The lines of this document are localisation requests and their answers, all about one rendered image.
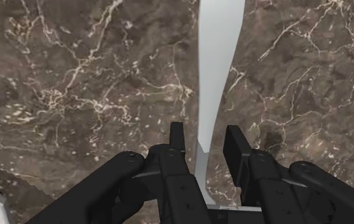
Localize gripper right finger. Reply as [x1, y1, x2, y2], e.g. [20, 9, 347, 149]
[222, 124, 354, 224]

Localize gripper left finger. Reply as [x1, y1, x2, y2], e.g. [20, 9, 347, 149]
[24, 121, 212, 224]

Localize white long flat utensil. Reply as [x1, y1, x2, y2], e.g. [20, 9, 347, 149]
[194, 0, 262, 213]

